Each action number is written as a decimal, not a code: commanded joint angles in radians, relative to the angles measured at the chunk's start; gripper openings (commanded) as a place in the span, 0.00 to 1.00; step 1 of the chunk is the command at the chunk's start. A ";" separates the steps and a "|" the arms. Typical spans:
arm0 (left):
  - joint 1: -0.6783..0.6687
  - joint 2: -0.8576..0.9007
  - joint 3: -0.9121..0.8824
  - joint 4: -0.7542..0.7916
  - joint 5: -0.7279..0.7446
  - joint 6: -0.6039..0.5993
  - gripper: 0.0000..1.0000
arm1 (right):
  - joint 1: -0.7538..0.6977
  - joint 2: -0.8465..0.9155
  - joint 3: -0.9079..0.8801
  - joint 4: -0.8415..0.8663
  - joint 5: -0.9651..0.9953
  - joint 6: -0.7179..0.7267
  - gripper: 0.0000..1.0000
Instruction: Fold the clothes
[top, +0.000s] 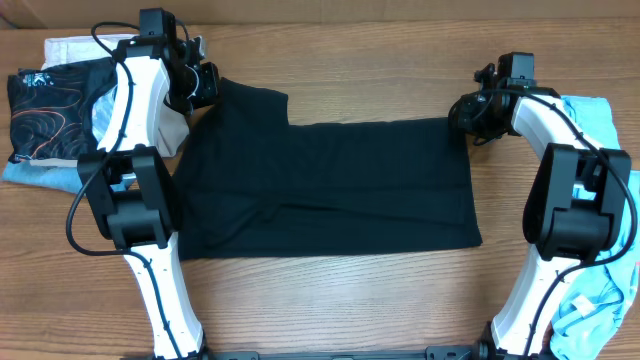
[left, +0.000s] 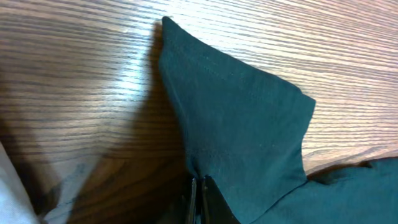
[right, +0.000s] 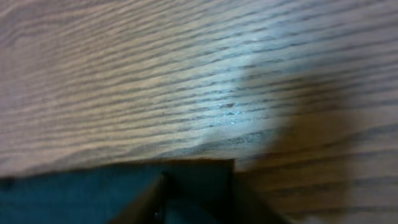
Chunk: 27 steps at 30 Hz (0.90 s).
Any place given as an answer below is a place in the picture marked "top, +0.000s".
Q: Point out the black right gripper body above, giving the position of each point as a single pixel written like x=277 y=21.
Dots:
x=476 y=122

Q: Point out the beige folded trousers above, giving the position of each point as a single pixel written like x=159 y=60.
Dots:
x=170 y=135

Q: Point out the light blue crumpled garment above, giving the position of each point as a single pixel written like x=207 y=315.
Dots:
x=594 y=307

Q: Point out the plain black t-shirt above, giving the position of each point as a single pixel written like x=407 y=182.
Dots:
x=254 y=185

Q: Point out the black patterned folded shirt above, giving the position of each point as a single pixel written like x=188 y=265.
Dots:
x=51 y=109

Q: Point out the blue folded jeans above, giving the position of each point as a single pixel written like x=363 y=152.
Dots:
x=58 y=178

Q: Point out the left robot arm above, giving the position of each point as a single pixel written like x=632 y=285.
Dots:
x=130 y=191

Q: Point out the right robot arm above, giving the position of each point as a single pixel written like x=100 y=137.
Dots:
x=580 y=213

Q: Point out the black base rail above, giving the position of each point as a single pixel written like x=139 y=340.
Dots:
x=340 y=356

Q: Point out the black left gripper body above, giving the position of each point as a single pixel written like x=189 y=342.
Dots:
x=194 y=88

